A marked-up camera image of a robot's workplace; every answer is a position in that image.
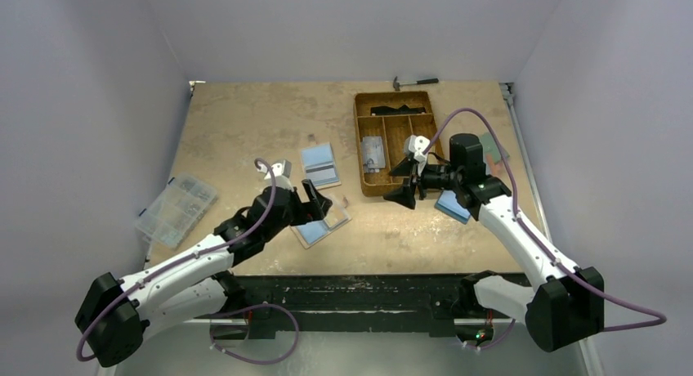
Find black front rail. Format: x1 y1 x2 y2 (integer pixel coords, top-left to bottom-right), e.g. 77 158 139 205
216 273 509 339

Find woven wicker tray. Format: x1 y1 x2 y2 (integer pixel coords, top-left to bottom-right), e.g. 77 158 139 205
354 91 438 197

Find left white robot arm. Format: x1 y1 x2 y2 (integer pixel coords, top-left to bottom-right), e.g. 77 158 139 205
75 180 333 368

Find green card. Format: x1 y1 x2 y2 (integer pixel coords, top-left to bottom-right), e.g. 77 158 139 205
480 132 509 164

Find hammer with black handle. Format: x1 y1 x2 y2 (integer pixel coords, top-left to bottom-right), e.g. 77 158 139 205
392 77 440 92

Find beige snap card holder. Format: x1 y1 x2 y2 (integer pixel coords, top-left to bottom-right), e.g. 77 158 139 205
291 194 351 249

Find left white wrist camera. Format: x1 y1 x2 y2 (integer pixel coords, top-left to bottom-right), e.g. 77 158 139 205
256 159 293 181

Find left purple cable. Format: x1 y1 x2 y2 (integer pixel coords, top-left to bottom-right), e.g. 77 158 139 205
75 158 300 365

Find silver cards in tray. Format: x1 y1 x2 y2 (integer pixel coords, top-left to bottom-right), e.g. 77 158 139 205
361 137 387 173

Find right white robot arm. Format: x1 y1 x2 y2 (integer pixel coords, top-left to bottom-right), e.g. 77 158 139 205
383 133 605 352

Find black object in tray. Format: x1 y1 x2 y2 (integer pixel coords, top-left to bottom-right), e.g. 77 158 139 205
370 105 427 116

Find clear plastic screw box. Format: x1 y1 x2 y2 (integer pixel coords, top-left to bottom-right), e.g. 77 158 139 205
135 172 218 249

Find blue card holder front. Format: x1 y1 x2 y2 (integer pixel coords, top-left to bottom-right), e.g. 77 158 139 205
434 190 471 224

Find purple cable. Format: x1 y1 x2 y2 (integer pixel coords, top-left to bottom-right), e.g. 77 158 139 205
75 158 300 365
424 108 668 353

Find open beige card holder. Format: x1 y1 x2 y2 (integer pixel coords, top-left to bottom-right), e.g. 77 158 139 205
300 142 342 189

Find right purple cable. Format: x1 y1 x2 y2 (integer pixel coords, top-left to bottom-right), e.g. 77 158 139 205
424 108 668 353

